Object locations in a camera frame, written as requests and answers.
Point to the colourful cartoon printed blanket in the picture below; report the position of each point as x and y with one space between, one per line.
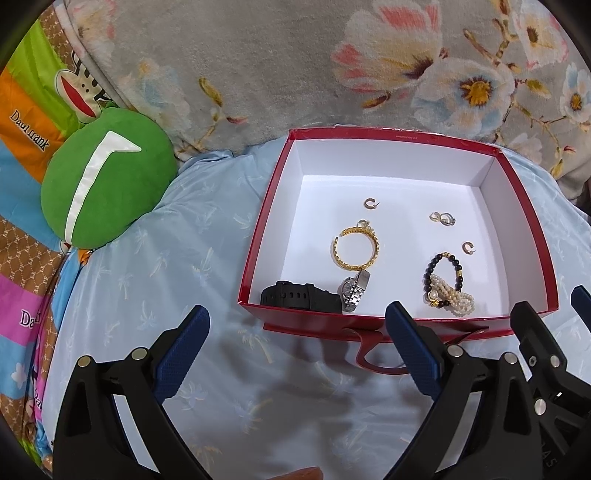
27 138

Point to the red cardboard box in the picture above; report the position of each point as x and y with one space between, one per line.
406 184

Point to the grey floral blanket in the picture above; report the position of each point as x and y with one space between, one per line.
277 69

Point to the small silver earring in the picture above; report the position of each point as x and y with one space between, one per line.
448 220
435 217

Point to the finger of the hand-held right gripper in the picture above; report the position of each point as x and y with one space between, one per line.
531 327
581 300

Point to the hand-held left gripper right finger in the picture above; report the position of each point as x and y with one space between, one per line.
411 346

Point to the light blue bed sheet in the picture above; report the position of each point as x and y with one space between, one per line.
207 230

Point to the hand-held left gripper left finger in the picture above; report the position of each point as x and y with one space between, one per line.
184 350

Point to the silver metal watch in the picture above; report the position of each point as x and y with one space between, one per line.
353 293

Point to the green round plush cushion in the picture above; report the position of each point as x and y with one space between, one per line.
115 194

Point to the black rubber watch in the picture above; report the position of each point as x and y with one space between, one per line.
300 295

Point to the gold hoop earring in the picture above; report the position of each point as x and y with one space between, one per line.
365 205
464 248

